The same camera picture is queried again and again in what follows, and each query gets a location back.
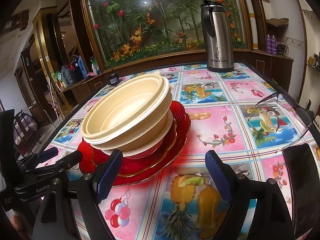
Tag cream paper plate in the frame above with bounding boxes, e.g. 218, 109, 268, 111
90, 92, 173, 155

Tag wooden counter cabinet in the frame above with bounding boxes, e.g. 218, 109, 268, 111
59, 49, 293, 106

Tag white plate bottom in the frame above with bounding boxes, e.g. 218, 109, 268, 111
94, 110, 173, 159

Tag colourful printed tablecloth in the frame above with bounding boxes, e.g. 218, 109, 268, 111
35, 62, 320, 240

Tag red plastic plate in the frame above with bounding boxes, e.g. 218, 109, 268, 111
78, 101, 191, 187

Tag blue bottle on counter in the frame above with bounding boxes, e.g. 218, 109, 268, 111
78, 56, 87, 79

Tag purple bottles on shelf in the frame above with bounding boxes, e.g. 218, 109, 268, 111
266, 34, 277, 55

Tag steel thermos jug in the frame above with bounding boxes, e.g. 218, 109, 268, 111
201, 0, 234, 73

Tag flower aquarium display window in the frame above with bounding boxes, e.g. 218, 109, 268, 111
84, 0, 249, 69

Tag small black jar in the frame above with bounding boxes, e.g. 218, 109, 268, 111
107, 69, 120, 86

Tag cream bowl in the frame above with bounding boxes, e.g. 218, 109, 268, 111
81, 72, 171, 144

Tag eyeglasses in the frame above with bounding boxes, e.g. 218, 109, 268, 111
246, 92, 314, 150

